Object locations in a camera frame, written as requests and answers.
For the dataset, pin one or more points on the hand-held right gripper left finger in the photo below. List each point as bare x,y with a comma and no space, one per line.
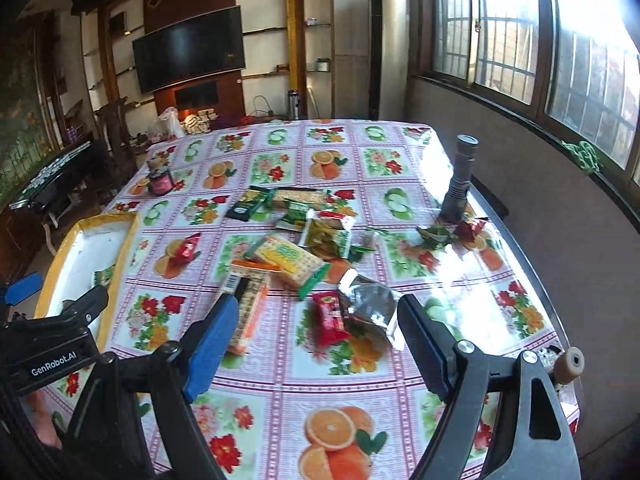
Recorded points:
210,347

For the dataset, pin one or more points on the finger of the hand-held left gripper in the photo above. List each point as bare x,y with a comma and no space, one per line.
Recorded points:
20,290
82,305

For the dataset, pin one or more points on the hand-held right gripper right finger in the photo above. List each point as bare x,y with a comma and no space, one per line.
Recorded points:
422,342

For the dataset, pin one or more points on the white foam box yellow tape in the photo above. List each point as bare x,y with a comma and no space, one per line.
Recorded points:
85,255

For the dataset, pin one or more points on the orange cracker packet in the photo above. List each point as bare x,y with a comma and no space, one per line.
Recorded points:
250,310

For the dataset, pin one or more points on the silver foil packet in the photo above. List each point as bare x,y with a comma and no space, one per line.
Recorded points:
372,305

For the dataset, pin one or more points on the yellow cracker packet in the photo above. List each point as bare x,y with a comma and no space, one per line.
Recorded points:
287,259

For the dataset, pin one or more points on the green pea snack packet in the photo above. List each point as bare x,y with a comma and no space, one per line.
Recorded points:
322,240

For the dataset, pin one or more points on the dark green cracker packet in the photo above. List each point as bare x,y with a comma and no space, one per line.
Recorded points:
245,206

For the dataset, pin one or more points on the person's left hand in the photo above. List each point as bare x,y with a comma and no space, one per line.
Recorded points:
47,422

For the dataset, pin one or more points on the fruit and flower print tablecloth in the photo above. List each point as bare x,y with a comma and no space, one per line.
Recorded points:
280,402

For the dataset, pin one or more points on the small red snack packet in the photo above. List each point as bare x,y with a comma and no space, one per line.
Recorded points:
187,249

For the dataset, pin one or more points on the green candy wrapper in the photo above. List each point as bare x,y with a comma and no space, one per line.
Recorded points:
435,235

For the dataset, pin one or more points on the black mahjong table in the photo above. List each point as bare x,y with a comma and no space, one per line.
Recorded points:
55,175

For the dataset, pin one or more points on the red candy wrapper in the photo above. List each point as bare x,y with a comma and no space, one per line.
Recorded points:
471,230

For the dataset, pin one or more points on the dark red jar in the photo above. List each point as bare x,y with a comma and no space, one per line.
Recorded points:
160,182

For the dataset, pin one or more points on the wooden knob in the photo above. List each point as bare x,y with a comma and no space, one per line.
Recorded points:
570,362

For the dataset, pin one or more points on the grey metal flashlight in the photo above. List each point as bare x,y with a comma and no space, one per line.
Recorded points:
457,185

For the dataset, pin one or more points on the beige cracker packet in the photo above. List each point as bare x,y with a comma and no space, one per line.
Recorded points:
300,197

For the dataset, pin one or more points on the dark wooden chair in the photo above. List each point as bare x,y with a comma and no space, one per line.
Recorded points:
117,130

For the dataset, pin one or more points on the white plastic bag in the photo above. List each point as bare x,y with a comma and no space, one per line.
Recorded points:
170,124

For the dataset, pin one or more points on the stack of beige packets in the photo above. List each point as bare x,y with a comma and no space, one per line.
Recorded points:
200,121

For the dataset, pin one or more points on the brown tv cabinet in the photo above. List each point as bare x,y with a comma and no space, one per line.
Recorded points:
230,95

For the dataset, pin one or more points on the metal thermos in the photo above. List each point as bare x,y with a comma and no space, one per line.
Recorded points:
293,105

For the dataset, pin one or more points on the black flat television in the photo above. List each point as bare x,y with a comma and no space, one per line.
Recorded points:
190,50

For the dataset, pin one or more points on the metal pot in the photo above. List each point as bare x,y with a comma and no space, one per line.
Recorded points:
322,65

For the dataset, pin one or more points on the tall standing air conditioner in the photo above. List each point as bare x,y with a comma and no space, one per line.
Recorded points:
387,50

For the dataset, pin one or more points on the window with metal grille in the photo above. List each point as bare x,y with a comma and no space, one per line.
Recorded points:
500,35

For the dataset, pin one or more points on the flower wall painting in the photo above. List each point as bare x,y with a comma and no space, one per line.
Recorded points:
20,110

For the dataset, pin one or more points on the wall shelf unit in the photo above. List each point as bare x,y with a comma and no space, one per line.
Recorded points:
295,25

